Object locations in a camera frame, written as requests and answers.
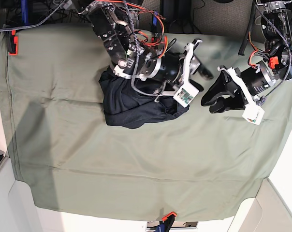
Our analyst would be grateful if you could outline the left red clamp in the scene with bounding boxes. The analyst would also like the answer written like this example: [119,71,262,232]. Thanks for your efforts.
[5,30,18,56]

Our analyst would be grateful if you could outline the red black clamp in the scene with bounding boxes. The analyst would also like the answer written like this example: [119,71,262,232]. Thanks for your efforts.
[151,11,158,38]
[154,211,177,232]

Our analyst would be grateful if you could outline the bottom red black clamp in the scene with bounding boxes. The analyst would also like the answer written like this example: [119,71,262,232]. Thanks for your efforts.
[154,211,177,232]

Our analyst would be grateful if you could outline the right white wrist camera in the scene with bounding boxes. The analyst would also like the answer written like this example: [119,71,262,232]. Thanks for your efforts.
[173,82,199,108]

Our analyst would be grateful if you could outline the green table cloth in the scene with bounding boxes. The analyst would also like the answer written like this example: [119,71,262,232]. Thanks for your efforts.
[0,24,292,221]

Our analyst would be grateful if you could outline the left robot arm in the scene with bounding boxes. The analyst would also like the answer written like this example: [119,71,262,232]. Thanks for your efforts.
[201,0,292,114]

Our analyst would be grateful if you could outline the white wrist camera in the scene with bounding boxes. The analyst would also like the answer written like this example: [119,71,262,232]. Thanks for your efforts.
[173,82,199,108]
[242,104,265,125]

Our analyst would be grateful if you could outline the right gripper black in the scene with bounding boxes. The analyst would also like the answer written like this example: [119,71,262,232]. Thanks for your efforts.
[141,52,213,93]

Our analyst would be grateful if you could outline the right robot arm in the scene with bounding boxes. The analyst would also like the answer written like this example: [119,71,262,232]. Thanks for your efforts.
[89,1,212,120]

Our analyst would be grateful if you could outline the top red black clamp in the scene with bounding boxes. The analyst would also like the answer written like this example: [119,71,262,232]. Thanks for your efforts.
[151,11,158,38]

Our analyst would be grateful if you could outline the dark navy T-shirt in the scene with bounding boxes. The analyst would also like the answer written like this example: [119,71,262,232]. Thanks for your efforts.
[99,68,190,129]

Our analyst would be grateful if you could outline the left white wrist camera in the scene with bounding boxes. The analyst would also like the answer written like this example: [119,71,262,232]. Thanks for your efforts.
[242,104,265,125]

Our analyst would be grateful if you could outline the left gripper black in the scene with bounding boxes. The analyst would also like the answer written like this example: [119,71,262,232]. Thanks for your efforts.
[201,61,276,114]

